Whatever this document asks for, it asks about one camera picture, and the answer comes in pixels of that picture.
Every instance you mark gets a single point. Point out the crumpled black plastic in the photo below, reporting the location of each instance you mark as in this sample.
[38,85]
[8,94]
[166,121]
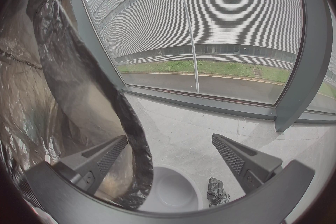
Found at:
[216,191]

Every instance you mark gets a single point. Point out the window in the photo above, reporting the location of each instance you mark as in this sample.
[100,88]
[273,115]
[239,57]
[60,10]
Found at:
[210,106]

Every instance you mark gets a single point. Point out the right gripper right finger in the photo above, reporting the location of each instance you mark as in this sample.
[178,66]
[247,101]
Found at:
[252,162]

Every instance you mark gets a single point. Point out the black plastic bag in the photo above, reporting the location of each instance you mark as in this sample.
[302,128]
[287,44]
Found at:
[78,73]

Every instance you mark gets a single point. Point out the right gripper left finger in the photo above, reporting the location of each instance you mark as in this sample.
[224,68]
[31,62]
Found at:
[86,165]

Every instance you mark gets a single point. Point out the white trash bin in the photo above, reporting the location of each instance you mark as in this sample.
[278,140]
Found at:
[181,191]

